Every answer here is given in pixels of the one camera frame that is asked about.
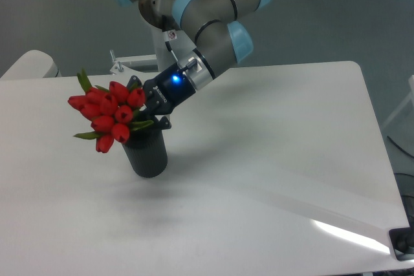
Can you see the dark grey ribbed vase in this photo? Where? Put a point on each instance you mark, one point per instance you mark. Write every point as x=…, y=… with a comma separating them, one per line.
x=146, y=152

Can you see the white chair back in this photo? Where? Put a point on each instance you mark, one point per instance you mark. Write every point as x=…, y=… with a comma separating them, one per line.
x=33, y=64

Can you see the red tulip bouquet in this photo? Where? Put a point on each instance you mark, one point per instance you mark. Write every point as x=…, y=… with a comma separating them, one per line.
x=114, y=113

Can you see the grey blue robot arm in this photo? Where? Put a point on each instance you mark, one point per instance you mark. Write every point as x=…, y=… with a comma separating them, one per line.
x=220, y=42

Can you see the white furniture frame right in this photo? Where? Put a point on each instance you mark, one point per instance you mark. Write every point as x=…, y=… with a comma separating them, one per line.
x=403, y=107

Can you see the black device at table edge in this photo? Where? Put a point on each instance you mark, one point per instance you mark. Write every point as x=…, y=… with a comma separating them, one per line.
x=402, y=243

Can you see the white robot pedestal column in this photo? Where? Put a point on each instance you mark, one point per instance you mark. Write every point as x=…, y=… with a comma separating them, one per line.
x=170, y=46

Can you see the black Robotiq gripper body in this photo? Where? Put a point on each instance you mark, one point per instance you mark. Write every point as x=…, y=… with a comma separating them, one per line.
x=166, y=91

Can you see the white metal base frame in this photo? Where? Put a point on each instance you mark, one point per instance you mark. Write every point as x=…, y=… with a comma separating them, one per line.
x=131, y=64

